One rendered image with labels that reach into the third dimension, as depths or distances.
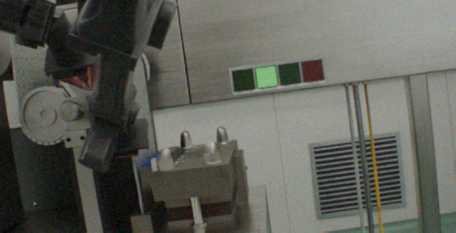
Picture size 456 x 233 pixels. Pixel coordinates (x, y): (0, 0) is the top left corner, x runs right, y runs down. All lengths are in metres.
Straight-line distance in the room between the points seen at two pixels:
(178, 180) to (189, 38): 0.47
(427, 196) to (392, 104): 2.21
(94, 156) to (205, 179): 0.26
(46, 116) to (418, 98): 1.04
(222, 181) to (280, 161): 2.73
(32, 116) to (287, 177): 2.80
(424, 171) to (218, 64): 0.69
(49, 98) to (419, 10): 0.95
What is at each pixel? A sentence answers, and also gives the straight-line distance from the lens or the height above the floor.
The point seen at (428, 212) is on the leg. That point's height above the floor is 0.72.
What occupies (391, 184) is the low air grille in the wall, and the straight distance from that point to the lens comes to 4.00.
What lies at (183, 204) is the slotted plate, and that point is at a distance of 1.25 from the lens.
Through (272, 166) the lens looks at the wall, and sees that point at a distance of 3.90.
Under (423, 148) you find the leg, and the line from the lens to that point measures 1.76.
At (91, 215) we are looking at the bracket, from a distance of 1.23.
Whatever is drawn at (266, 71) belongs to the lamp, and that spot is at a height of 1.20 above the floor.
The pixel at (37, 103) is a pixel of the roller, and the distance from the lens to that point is 1.28.
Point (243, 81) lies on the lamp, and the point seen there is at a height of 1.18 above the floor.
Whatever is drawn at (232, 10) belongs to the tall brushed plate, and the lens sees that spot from 1.52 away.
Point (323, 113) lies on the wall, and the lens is 3.88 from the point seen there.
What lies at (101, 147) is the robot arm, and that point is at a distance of 1.04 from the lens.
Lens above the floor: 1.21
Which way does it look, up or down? 3 degrees down
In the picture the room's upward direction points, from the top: 8 degrees counter-clockwise
